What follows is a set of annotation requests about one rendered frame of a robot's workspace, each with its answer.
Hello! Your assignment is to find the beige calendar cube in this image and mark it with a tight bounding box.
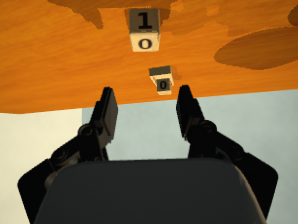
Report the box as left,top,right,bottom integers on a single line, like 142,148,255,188
129,8,161,52
156,78,172,95

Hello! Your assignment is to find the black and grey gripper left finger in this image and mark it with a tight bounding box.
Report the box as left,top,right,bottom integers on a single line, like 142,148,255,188
17,87,118,224

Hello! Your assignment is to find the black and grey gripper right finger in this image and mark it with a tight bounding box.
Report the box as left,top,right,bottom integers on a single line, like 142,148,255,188
176,85,278,220

